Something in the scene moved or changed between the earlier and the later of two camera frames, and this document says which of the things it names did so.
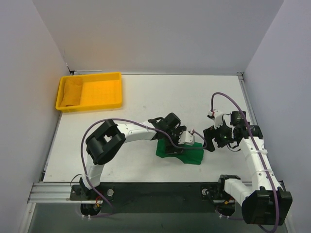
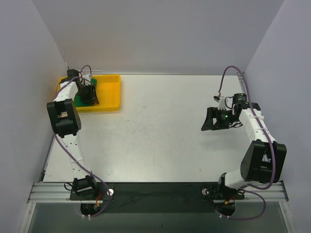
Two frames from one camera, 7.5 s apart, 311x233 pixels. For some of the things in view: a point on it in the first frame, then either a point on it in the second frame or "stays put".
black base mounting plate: (154, 197) stays put
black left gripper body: (173, 142) to (90, 96)
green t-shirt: (188, 156) to (78, 102)
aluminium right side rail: (240, 75) stays put
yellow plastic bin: (99, 91) stays put
